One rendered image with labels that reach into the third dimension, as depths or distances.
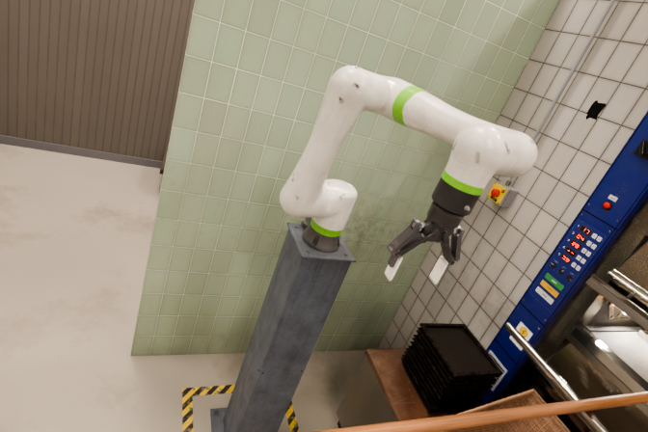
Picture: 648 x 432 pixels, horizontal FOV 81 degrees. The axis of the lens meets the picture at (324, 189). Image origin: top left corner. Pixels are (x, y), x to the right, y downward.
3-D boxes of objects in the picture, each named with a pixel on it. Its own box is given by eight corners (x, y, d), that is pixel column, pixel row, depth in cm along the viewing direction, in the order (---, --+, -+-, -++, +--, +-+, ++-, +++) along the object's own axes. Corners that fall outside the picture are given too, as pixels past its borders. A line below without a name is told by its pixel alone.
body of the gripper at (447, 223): (454, 201, 91) (437, 231, 95) (425, 195, 88) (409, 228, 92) (473, 217, 85) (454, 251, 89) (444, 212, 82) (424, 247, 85)
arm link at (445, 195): (459, 193, 78) (492, 200, 81) (430, 168, 87) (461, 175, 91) (445, 218, 80) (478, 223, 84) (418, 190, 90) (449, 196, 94)
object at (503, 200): (495, 199, 201) (504, 181, 197) (508, 208, 193) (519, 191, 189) (485, 197, 198) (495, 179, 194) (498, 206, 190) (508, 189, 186)
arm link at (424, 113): (396, 125, 109) (412, 88, 105) (422, 130, 116) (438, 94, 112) (506, 185, 83) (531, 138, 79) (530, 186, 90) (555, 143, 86)
